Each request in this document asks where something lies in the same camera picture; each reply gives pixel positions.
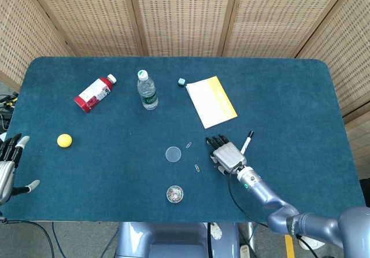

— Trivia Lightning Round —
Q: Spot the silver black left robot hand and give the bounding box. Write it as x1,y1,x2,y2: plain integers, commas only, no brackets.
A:
0,133,40,205

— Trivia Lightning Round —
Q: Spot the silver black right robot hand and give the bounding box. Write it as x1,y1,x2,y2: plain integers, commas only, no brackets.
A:
205,134,248,175

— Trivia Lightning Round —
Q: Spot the clear round paperclip jar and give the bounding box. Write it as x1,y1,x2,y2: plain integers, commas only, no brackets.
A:
166,185,184,204

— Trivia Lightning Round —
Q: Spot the black and white marker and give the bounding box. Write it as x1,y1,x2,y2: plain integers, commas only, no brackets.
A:
240,130,255,155

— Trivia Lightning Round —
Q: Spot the white and yellow notebook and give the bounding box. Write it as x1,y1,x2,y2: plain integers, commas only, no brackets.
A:
185,76,238,130

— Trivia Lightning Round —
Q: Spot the clear round plastic lid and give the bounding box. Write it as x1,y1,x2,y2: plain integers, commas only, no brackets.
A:
165,146,183,163

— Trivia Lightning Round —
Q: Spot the yellow ball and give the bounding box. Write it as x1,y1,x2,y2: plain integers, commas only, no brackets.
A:
57,134,73,149

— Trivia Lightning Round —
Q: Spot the grey-blue robot torso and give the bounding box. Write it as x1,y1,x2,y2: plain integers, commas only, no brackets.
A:
114,222,241,258

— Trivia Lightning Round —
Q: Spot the clear water bottle green label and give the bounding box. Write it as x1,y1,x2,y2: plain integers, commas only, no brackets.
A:
136,69,159,110

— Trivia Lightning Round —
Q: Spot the blue table cloth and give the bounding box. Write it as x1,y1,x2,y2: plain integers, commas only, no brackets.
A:
0,56,367,223

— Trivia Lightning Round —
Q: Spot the red juice bottle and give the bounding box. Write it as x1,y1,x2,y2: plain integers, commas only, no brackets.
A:
73,73,117,114

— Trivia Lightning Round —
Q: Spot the woven folding screen panel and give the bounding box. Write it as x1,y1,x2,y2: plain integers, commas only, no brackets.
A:
343,116,370,181
294,0,370,117
0,0,76,89
24,0,149,58
222,0,357,59
127,0,241,58

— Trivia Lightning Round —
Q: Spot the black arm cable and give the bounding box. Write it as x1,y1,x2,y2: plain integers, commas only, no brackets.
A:
227,161,271,228

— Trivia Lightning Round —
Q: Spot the black floor cable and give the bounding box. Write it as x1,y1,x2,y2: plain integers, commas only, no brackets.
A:
0,216,56,258

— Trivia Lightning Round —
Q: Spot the tangle of cables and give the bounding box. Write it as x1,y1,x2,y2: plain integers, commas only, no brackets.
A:
0,91,19,131

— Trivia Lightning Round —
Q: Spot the blue floor cable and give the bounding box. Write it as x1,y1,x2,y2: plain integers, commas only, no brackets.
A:
51,222,64,258

